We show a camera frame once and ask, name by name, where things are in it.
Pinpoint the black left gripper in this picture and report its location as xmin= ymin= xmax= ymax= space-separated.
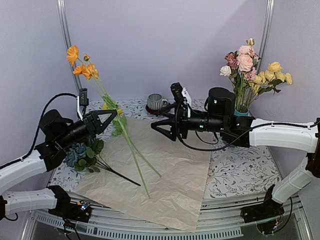
xmin=56 ymin=108 xmax=118 ymax=149

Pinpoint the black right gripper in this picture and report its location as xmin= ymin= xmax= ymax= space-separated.
xmin=150 ymin=102 xmax=226 ymax=142

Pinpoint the yellow poppy stem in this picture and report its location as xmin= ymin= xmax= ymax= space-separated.
xmin=102 ymin=102 xmax=162 ymax=178

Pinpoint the cream wrapping paper sheet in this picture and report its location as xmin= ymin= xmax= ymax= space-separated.
xmin=74 ymin=117 xmax=211 ymax=232

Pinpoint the orange poppy stem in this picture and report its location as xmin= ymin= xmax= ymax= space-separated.
xmin=66 ymin=45 xmax=150 ymax=196

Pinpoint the teal vase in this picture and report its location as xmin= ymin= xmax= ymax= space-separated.
xmin=234 ymin=109 xmax=250 ymax=117

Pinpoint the white and mauve rose stem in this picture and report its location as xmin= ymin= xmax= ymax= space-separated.
xmin=220 ymin=51 xmax=248 ymax=113

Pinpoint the yellow rose stem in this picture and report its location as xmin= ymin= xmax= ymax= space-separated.
xmin=244 ymin=61 xmax=293 ymax=109

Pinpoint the large pink peony stem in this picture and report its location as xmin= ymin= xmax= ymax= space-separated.
xmin=243 ymin=67 xmax=260 ymax=110

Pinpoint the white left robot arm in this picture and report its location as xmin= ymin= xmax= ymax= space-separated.
xmin=0 ymin=109 xmax=117 ymax=223

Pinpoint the dark red saucer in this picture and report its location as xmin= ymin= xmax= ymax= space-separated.
xmin=145 ymin=104 xmax=166 ymax=116

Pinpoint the striped cup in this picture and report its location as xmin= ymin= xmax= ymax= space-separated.
xmin=147 ymin=93 xmax=169 ymax=108

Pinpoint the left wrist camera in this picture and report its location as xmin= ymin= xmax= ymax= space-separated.
xmin=76 ymin=87 xmax=89 ymax=120

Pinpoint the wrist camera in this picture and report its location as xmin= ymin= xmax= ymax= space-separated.
xmin=170 ymin=82 xmax=192 ymax=118
xmin=76 ymin=87 xmax=89 ymax=120

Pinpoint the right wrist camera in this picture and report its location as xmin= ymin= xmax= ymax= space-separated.
xmin=170 ymin=82 xmax=192 ymax=118

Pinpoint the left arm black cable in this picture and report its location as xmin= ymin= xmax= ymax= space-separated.
xmin=0 ymin=92 xmax=78 ymax=170

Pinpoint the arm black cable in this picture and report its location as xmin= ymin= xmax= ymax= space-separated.
xmin=0 ymin=92 xmax=78 ymax=170
xmin=174 ymin=99 xmax=313 ymax=152

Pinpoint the aluminium table front rail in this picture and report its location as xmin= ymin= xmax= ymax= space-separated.
xmin=22 ymin=193 xmax=313 ymax=240

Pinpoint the left aluminium frame post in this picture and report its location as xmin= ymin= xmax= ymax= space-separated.
xmin=56 ymin=0 xmax=83 ymax=93

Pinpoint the aluminium frame post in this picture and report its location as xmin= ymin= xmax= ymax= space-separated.
xmin=257 ymin=0 xmax=275 ymax=73
xmin=56 ymin=0 xmax=83 ymax=93

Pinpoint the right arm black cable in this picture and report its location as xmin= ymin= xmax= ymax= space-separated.
xmin=174 ymin=99 xmax=313 ymax=152

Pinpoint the right aluminium frame post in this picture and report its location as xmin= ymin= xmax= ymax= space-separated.
xmin=257 ymin=0 xmax=275 ymax=73

